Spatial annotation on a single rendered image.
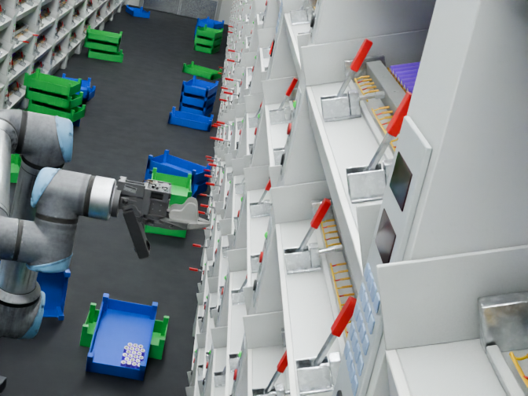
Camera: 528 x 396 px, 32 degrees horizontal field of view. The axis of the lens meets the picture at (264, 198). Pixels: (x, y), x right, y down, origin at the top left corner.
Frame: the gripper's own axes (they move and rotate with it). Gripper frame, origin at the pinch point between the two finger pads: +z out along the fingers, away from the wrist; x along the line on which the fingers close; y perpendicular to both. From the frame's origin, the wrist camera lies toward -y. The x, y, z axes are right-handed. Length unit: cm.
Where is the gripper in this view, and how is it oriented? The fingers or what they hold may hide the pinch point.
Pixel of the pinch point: (203, 225)
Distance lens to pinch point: 202.8
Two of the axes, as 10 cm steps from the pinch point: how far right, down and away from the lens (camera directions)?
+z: 9.8, 1.8, 0.8
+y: 2.0, -9.3, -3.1
